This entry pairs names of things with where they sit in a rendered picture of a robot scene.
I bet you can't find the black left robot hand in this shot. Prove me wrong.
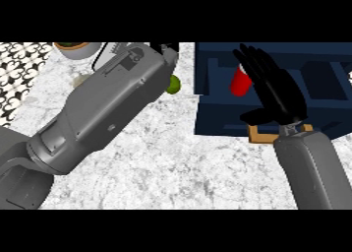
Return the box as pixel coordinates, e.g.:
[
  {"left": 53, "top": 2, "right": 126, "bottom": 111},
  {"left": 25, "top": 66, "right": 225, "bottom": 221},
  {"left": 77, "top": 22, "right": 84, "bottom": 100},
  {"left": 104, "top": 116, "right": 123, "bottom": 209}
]
[{"left": 148, "top": 42, "right": 180, "bottom": 55}]

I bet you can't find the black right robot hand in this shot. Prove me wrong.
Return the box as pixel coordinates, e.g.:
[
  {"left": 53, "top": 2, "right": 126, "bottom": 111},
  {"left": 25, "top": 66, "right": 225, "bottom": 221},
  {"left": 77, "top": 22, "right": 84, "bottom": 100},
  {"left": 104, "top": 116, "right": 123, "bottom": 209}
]
[{"left": 231, "top": 43, "right": 309, "bottom": 126}]

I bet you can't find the red can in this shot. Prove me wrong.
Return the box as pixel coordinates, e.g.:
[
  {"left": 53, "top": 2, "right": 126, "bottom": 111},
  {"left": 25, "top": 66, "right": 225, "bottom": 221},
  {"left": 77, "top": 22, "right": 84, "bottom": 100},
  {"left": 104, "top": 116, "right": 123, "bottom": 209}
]
[{"left": 229, "top": 63, "right": 254, "bottom": 98}]

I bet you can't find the green round fruit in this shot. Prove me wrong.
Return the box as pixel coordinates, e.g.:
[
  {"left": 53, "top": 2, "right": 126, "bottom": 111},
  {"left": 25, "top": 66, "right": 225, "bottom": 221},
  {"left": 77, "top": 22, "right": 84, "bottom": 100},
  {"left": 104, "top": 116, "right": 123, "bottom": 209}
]
[{"left": 163, "top": 74, "right": 183, "bottom": 95}]

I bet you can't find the grey plant pot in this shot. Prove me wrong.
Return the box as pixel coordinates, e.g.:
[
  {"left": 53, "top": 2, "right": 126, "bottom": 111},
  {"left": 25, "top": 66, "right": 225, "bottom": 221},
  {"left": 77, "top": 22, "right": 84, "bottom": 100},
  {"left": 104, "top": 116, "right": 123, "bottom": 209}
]
[{"left": 52, "top": 42, "right": 104, "bottom": 61}]

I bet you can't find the wooden drawer handle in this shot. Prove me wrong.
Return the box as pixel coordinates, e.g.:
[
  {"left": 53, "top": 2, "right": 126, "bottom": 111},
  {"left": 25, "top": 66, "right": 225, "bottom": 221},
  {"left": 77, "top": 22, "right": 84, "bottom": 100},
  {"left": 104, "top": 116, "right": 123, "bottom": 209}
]
[{"left": 245, "top": 123, "right": 315, "bottom": 145}]

